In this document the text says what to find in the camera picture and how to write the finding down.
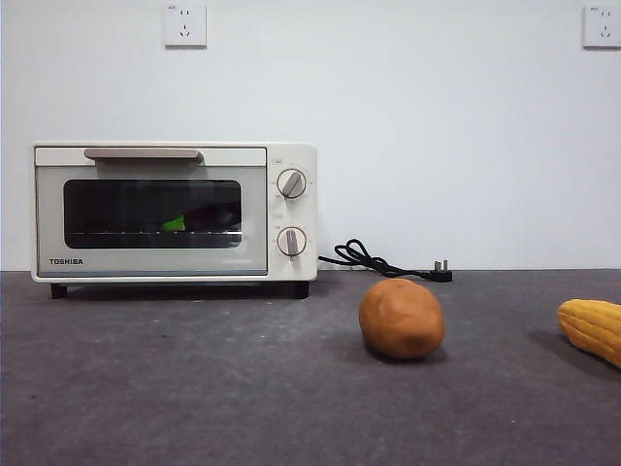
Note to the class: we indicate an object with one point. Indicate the purple eggplant with green stem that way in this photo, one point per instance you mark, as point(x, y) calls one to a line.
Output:
point(174, 224)

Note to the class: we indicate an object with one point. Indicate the oven timer knob beige grip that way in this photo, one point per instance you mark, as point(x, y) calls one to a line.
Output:
point(291, 242)

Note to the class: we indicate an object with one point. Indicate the white toaster oven body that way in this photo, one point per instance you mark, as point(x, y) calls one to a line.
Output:
point(301, 213)

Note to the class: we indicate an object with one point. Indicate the oven temperature knob beige grip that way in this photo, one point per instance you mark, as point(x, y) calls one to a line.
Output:
point(291, 183)

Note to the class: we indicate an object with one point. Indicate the brown potato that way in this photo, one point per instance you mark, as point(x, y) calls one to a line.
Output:
point(401, 318)

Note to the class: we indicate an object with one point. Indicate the yellow corn cob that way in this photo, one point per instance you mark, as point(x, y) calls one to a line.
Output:
point(593, 330)

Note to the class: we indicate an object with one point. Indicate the white wall socket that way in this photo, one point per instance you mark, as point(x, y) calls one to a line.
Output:
point(603, 27)
point(185, 25)

